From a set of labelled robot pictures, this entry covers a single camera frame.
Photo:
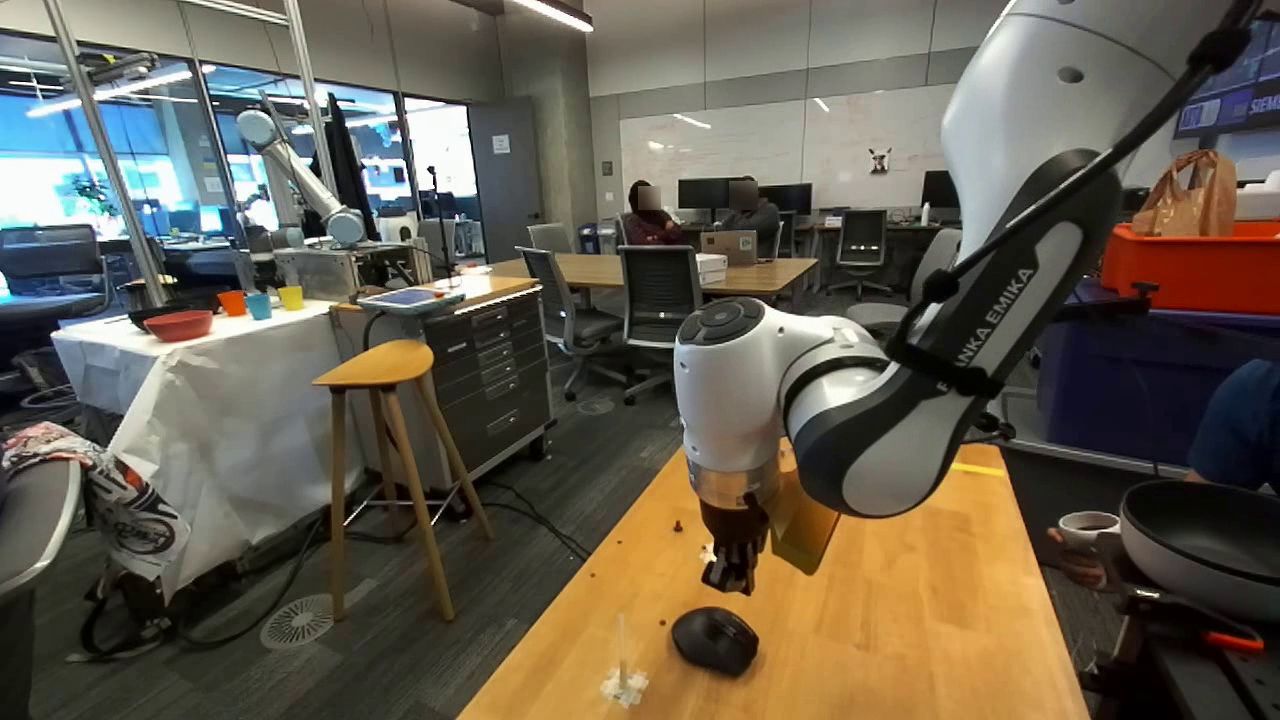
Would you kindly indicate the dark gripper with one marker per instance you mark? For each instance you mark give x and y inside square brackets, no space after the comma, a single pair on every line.
[734,505]

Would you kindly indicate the black computer mouse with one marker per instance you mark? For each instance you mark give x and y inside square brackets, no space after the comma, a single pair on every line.
[714,641]

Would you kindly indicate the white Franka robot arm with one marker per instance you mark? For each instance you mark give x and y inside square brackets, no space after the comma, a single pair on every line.
[1055,81]

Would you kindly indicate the grey background robot arm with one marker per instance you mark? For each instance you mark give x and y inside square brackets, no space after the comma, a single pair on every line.
[300,172]

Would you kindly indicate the black mesh office chair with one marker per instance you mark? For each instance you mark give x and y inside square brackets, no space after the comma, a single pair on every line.
[660,295]

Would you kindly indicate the wooden meeting table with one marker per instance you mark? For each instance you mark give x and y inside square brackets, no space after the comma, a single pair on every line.
[766,277]

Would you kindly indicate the grey swivel chair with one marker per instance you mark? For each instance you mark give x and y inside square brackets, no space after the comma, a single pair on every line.
[561,306]

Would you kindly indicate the grey metal drawer cabinet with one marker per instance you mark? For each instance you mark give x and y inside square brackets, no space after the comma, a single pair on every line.
[486,373]

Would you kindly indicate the silver laptop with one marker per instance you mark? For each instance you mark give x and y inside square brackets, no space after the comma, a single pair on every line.
[729,246]

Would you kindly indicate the black side table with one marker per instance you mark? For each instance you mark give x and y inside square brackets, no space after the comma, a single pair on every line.
[1067,626]

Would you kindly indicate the black chair by whiteboard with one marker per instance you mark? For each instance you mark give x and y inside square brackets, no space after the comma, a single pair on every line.
[861,246]

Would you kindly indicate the person in grey shirt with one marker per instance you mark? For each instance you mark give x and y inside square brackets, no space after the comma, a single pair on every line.
[748,208]

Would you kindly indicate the person in maroon top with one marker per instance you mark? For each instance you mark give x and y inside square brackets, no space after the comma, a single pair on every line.
[644,215]

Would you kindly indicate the wooden bar stool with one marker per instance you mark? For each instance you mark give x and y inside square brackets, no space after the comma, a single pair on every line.
[384,401]

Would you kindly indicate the blue plastic bin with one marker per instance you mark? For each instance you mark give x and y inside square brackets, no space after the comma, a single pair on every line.
[1135,387]

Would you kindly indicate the black frying pan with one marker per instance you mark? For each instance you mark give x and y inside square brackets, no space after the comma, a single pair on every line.
[1201,544]

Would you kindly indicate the yellow cup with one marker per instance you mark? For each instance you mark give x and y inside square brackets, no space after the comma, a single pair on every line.
[293,299]

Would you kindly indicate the person in blue shirt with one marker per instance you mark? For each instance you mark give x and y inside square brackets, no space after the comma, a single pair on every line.
[1241,426]

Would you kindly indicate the table with white cloth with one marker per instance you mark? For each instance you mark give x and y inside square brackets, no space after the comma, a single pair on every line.
[227,412]

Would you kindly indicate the blue cup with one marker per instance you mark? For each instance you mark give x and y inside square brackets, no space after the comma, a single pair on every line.
[260,306]

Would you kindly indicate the orange plastic bin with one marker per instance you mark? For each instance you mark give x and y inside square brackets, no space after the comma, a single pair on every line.
[1185,264]

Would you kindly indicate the orange cup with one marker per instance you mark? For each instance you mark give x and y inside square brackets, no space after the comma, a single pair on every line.
[235,302]

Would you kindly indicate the brown paper bag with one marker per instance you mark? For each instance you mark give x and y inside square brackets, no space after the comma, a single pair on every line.
[1185,202]

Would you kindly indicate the red bowl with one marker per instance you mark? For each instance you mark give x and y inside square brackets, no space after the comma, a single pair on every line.
[179,325]

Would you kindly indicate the patterned white cloth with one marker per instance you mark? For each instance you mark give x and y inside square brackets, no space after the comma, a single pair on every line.
[112,503]

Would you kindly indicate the grey mesh office chair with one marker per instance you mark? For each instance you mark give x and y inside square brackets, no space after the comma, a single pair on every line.
[29,522]

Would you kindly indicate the slanted metal pole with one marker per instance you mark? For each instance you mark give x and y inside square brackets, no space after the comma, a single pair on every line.
[100,152]

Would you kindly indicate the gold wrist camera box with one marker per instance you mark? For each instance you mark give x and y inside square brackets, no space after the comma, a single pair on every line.
[806,525]

